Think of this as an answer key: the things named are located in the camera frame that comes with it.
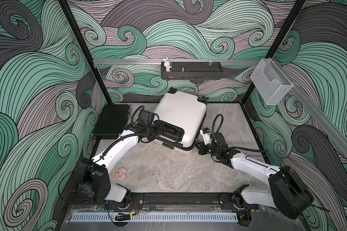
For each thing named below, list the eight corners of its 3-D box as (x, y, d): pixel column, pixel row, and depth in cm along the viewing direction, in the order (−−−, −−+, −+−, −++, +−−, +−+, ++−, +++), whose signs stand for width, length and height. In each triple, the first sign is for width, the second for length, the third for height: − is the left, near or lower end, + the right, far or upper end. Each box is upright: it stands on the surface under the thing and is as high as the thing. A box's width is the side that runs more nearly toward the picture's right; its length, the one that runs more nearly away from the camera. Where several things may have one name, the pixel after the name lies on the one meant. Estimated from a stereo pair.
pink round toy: (116, 180, 82) (114, 178, 79) (119, 170, 86) (117, 168, 83) (125, 180, 82) (123, 178, 79) (127, 170, 86) (126, 168, 83)
